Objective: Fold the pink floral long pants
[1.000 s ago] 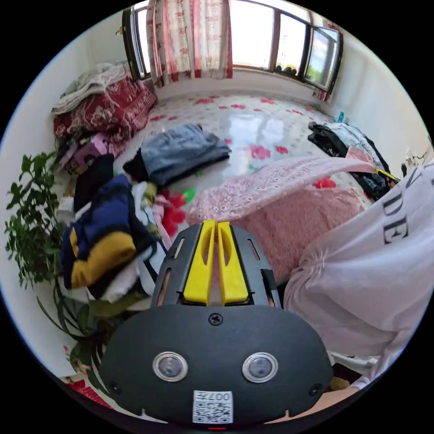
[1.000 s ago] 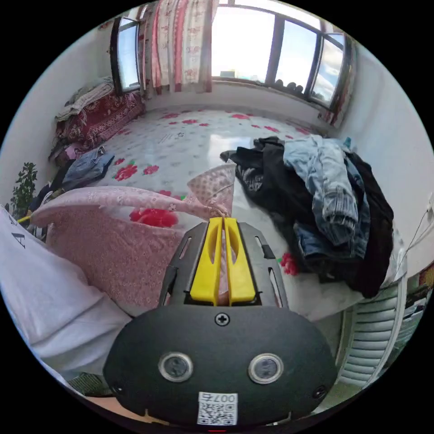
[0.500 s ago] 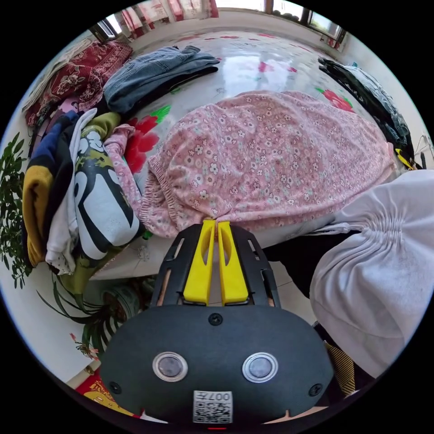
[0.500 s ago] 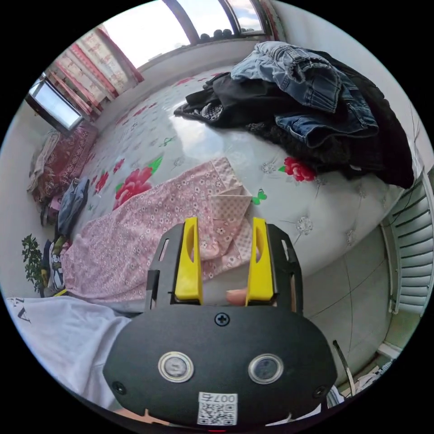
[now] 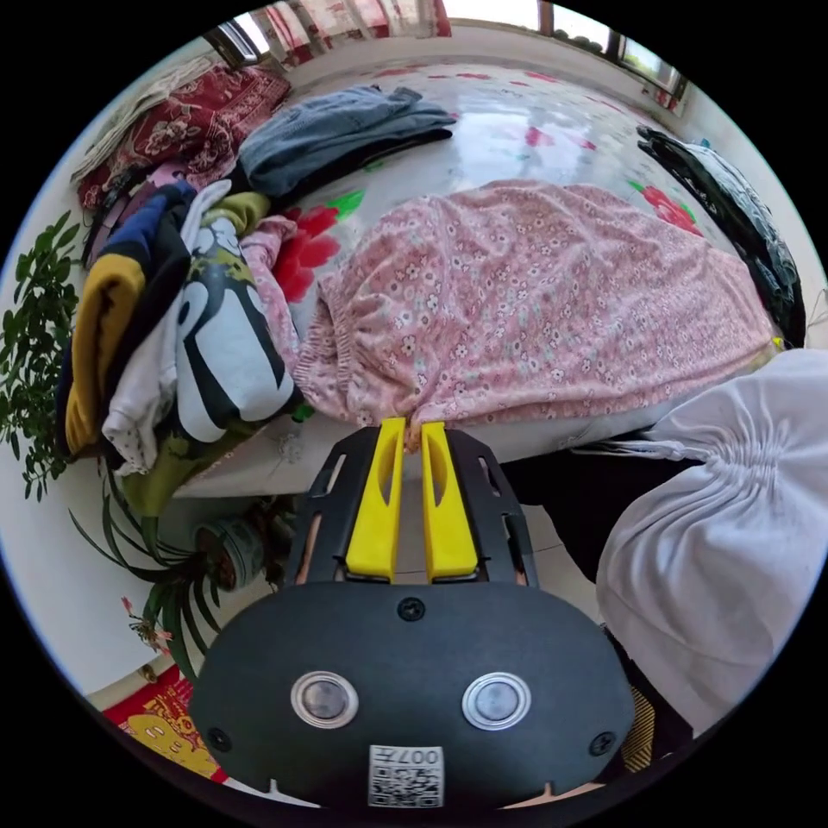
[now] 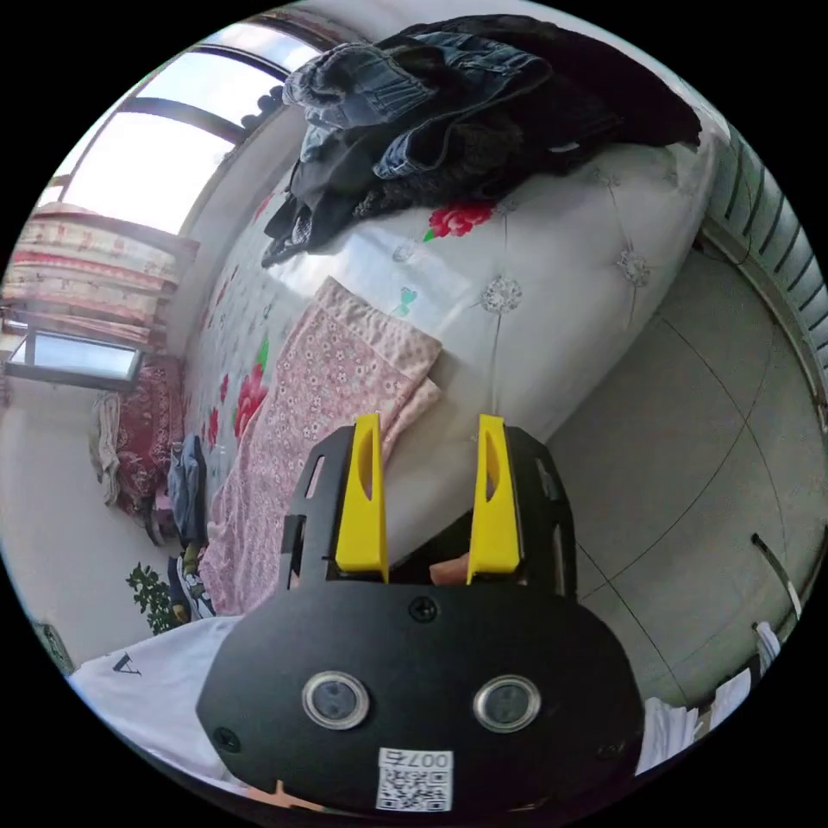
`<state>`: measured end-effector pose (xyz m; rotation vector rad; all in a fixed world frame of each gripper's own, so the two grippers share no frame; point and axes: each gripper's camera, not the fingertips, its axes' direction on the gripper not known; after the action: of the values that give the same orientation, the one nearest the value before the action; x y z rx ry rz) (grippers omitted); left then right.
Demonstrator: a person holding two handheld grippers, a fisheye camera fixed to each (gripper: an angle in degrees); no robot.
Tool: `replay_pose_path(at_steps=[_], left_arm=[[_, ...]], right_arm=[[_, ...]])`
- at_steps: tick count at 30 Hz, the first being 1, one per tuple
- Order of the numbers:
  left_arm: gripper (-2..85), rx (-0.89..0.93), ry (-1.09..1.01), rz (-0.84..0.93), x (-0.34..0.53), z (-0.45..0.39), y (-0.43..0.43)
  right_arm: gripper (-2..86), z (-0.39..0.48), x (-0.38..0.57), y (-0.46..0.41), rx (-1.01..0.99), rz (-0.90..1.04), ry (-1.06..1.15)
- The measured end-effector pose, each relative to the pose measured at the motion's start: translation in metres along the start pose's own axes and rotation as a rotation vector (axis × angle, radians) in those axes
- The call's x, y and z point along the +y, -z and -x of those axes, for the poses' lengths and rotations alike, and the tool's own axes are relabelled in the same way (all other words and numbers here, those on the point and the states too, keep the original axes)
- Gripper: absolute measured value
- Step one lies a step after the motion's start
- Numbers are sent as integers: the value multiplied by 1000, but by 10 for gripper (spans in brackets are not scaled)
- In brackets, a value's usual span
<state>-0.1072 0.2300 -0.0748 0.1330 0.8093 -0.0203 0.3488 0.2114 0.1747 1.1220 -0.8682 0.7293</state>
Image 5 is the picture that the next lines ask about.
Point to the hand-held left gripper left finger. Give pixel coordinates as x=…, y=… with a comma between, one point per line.
x=372, y=517

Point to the red patterned curtain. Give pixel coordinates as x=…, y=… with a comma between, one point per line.
x=323, y=16

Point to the leafy green plant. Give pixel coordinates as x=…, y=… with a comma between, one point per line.
x=35, y=323

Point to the person's left hand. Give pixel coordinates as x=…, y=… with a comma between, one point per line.
x=569, y=794

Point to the red floral quilt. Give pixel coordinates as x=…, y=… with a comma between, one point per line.
x=194, y=123

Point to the pile of dark clothes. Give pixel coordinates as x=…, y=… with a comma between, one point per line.
x=744, y=213

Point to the pile of folded jeans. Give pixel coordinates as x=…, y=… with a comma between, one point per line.
x=336, y=136

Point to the potted plant with long leaves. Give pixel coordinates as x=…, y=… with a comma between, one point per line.
x=223, y=550

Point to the red printed carton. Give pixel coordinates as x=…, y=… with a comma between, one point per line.
x=162, y=724

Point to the bed with floral sheet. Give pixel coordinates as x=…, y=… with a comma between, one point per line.
x=491, y=123

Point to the person's body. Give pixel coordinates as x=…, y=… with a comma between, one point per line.
x=711, y=550

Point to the pink floral long pants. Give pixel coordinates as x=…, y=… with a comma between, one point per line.
x=537, y=297

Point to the window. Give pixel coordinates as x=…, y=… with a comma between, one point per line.
x=569, y=29

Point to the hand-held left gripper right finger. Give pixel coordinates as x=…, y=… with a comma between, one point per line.
x=449, y=524

